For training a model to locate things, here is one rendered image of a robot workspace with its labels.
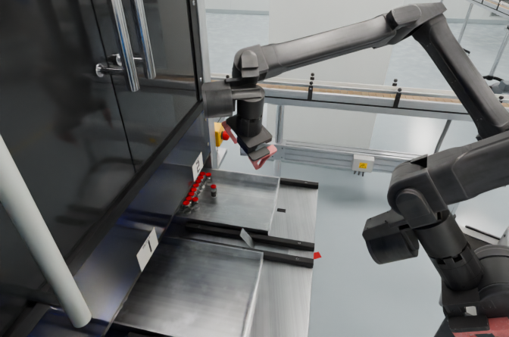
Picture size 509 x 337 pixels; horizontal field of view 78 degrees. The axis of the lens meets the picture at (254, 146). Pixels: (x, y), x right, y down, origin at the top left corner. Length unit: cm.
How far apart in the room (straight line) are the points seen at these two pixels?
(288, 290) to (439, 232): 50
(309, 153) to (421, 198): 161
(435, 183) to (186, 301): 66
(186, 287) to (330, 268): 129
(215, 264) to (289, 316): 24
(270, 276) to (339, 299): 108
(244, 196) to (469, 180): 80
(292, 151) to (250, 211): 102
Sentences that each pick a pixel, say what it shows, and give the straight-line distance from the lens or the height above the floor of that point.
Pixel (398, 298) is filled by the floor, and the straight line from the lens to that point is 208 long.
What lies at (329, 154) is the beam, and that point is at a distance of 204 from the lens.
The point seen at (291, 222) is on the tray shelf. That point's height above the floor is 88.
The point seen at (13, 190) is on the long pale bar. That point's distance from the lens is 40.
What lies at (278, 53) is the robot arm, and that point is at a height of 145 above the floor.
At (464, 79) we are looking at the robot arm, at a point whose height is 138.
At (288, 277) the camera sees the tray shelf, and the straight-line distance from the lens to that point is 93.
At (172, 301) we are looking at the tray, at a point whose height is 88.
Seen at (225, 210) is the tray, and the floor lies 88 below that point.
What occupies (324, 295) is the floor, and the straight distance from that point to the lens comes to 197.
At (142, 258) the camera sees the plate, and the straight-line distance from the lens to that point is 83.
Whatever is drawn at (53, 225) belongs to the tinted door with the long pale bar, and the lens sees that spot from 58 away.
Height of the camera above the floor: 164
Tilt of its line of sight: 33 degrees down
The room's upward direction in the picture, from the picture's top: straight up
